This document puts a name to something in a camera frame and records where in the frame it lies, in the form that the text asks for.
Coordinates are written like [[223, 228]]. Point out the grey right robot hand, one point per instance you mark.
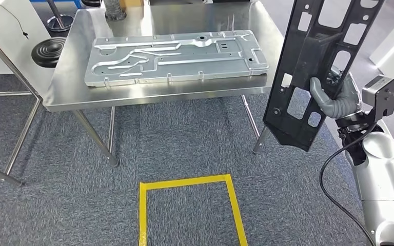
[[346, 102]]

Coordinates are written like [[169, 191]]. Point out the black plastic plate frame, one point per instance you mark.
[[302, 68]]

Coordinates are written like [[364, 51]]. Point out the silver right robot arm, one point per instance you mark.
[[384, 183]]

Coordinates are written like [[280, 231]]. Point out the stainless steel workbench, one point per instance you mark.
[[169, 13]]

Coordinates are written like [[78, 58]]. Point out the embossed grey metal plate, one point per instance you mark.
[[176, 64]]

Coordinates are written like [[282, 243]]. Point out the black round stool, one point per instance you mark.
[[49, 52]]

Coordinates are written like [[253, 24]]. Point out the blue warehouse rack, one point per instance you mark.
[[57, 2]]

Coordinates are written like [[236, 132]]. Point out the stainless steel table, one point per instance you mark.
[[23, 129]]

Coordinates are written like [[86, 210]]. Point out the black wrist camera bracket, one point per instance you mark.
[[360, 120]]

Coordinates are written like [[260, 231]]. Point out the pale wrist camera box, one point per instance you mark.
[[379, 93]]

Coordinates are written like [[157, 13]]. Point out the chrome stanchion post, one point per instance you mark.
[[59, 22]]

